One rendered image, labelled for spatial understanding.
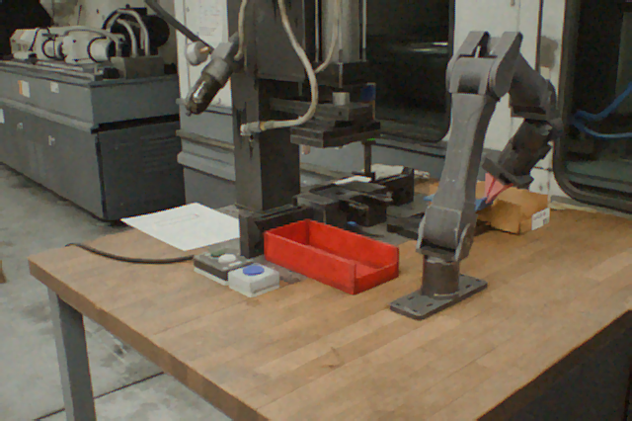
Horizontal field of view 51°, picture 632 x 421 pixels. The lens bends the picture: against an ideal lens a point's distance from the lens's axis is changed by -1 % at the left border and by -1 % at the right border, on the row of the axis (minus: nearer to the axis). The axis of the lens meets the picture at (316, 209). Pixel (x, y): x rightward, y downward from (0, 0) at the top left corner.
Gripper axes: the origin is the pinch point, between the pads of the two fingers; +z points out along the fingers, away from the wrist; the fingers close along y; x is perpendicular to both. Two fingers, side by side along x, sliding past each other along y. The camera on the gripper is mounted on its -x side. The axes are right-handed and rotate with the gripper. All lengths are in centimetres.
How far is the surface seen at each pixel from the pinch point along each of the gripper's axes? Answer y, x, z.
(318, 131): 29.2, 27.0, -1.1
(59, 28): 406, -130, 200
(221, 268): 17, 56, 16
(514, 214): -5.7, -4.3, 0.9
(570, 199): -6.1, -37.7, 5.0
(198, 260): 23, 56, 20
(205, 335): 3, 71, 12
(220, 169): 129, -58, 108
